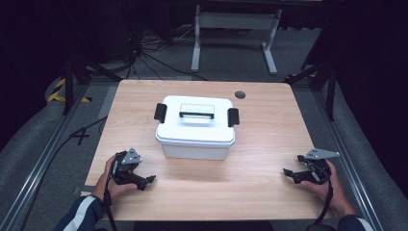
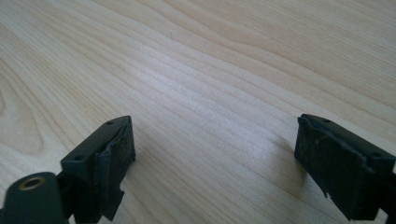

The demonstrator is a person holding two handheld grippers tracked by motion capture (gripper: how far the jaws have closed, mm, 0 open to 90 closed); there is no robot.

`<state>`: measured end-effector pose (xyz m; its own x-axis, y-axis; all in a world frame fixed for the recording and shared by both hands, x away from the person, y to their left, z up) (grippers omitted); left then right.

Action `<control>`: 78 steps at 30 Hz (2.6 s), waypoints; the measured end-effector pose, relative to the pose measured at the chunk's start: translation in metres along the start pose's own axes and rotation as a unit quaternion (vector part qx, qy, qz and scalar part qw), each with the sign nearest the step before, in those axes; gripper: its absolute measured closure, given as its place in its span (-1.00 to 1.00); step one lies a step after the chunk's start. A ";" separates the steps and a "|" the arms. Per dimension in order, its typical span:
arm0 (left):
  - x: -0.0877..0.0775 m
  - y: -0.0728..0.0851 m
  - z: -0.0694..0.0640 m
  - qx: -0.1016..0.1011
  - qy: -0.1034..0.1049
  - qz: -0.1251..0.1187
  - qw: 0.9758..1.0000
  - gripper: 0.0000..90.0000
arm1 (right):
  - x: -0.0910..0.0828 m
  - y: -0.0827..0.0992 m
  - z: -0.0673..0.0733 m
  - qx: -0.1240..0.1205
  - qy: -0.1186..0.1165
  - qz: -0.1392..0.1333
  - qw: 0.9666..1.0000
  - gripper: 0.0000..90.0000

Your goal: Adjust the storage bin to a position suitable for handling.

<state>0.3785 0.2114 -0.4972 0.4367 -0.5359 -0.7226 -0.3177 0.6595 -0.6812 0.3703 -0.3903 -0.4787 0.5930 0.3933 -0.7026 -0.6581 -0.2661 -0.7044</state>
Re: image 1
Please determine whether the yellow black hazard tape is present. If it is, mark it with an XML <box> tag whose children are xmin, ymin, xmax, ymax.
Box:
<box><xmin>47</xmin><ymin>77</ymin><xmax>93</xmax><ymax>104</ymax></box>

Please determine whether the white box lid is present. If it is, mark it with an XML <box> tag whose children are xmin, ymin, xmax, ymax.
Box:
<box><xmin>155</xmin><ymin>94</ymin><xmax>237</xmax><ymax>149</ymax></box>

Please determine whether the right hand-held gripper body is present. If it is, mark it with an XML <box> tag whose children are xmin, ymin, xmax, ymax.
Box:
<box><xmin>296</xmin><ymin>147</ymin><xmax>342</xmax><ymax>186</ymax></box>

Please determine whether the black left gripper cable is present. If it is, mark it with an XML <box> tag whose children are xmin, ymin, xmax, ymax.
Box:
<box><xmin>101</xmin><ymin>160</ymin><xmax>119</xmax><ymax>231</ymax></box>

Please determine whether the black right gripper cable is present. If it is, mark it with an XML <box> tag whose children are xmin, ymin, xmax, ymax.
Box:
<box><xmin>306</xmin><ymin>162</ymin><xmax>335</xmax><ymax>231</ymax></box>

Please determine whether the aluminium floor rail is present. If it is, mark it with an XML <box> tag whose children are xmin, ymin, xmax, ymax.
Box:
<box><xmin>312</xmin><ymin>90</ymin><xmax>386</xmax><ymax>231</ymax></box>
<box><xmin>0</xmin><ymin>84</ymin><xmax>92</xmax><ymax>231</ymax></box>

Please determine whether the black tripod stand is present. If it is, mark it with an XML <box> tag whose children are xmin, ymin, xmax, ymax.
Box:
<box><xmin>61</xmin><ymin>52</ymin><xmax>124</xmax><ymax>116</ymax></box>
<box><xmin>284</xmin><ymin>61</ymin><xmax>337</xmax><ymax>122</ymax></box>

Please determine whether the black floor cable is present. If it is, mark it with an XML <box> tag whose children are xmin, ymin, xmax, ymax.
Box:
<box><xmin>18</xmin><ymin>115</ymin><xmax>109</xmax><ymax>231</ymax></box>

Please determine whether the bundle of black floor cables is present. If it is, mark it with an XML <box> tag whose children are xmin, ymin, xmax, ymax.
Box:
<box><xmin>123</xmin><ymin>22</ymin><xmax>211</xmax><ymax>82</ymax></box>

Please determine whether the white plastic storage box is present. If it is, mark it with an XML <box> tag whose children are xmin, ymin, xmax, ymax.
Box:
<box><xmin>159</xmin><ymin>141</ymin><xmax>231</xmax><ymax>161</ymax></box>

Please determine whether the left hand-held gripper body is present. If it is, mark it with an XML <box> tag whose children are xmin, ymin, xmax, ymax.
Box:
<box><xmin>111</xmin><ymin>146</ymin><xmax>143</xmax><ymax>189</ymax></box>

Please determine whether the black box latch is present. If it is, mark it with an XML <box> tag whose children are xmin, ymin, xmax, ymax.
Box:
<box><xmin>226</xmin><ymin>107</ymin><xmax>241</xmax><ymax>128</ymax></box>
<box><xmin>153</xmin><ymin>102</ymin><xmax>168</xmax><ymax>124</ymax></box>

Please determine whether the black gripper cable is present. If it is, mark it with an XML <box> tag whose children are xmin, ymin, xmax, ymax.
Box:
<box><xmin>101</xmin><ymin>160</ymin><xmax>119</xmax><ymax>231</ymax></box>
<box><xmin>306</xmin><ymin>162</ymin><xmax>335</xmax><ymax>231</ymax></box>

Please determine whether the person's left hand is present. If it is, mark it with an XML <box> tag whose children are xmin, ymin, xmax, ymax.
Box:
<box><xmin>90</xmin><ymin>155</ymin><xmax>139</xmax><ymax>202</ymax></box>

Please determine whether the black lid handle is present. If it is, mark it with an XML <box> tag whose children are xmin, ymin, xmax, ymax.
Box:
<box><xmin>178</xmin><ymin>111</ymin><xmax>216</xmax><ymax>120</ymax></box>

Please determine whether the white metal table frame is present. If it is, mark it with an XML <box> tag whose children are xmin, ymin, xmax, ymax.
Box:
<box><xmin>191</xmin><ymin>4</ymin><xmax>283</xmax><ymax>76</ymax></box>

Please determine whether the person's right hand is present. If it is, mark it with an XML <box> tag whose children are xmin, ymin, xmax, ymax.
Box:
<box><xmin>299</xmin><ymin>160</ymin><xmax>349</xmax><ymax>217</ymax></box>

